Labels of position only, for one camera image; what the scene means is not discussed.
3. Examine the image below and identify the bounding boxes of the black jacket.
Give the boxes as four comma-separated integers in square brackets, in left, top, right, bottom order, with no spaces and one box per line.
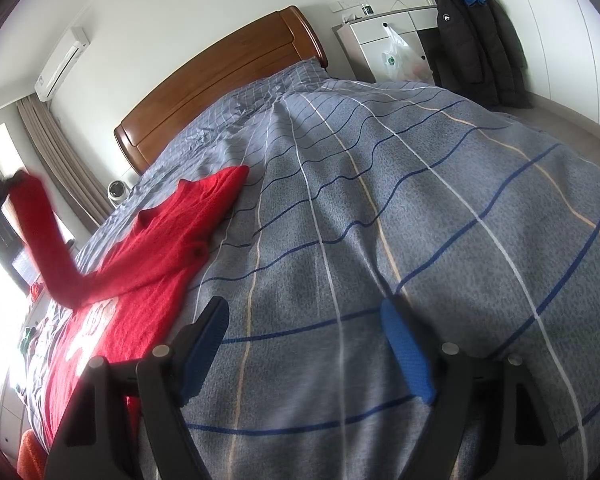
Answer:
[432,0,533,111]

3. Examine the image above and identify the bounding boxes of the white air conditioner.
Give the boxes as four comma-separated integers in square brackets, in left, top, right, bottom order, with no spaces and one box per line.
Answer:
[34,27,91,103]

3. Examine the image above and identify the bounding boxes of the orange fuzzy cloth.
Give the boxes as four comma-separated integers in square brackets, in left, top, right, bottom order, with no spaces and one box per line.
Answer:
[17,430,48,480]

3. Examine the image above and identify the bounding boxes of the white window bench with drawers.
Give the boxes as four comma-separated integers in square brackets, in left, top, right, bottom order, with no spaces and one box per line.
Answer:
[0,285,46,461]

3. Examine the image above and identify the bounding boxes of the white plastic bag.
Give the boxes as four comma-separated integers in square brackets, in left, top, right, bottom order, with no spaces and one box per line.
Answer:
[380,25,426,82]

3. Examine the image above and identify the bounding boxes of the wooden headboard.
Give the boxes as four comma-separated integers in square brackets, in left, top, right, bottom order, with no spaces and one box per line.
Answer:
[114,5,328,177]

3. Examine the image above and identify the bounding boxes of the white cabinet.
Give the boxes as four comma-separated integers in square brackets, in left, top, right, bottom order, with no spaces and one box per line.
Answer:
[331,5,441,86]

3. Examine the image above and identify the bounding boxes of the window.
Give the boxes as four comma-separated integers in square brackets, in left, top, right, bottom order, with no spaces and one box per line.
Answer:
[0,125,46,311]

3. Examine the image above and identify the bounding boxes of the small white fan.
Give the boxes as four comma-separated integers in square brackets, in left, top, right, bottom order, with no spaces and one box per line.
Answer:
[106,180,131,206]

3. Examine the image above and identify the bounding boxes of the red knitted sweater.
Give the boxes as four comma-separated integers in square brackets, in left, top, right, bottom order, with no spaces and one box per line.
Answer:
[10,165,251,456]

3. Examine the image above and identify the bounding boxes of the bed with grey checked cover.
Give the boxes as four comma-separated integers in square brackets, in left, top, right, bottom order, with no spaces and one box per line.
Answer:
[17,57,600,480]

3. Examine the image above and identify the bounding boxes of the brown curtain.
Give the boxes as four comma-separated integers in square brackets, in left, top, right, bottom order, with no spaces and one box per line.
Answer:
[17,95,113,233]

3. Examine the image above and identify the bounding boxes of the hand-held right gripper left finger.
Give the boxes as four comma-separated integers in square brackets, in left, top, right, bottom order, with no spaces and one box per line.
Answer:
[42,296,231,480]

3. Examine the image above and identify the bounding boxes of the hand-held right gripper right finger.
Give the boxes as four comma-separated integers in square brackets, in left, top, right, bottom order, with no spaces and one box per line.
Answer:
[380,296,566,480]

